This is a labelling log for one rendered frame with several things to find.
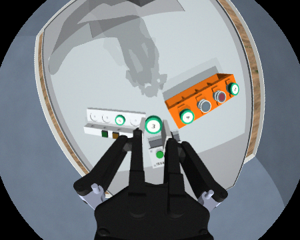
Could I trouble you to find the light grey bench mat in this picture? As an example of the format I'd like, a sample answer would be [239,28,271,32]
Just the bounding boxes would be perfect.
[48,0,246,167]

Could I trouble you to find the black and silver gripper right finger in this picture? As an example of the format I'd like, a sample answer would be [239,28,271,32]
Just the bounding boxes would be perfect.
[161,119,228,218]

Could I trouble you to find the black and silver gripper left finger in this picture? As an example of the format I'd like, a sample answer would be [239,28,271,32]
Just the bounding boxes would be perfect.
[73,117,147,218]

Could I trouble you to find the white tray with round nests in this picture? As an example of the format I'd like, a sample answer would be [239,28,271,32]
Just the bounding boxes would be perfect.
[84,108,146,139]

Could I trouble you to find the orange tube rack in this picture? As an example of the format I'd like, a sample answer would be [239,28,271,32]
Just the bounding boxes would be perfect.
[165,73,236,129]

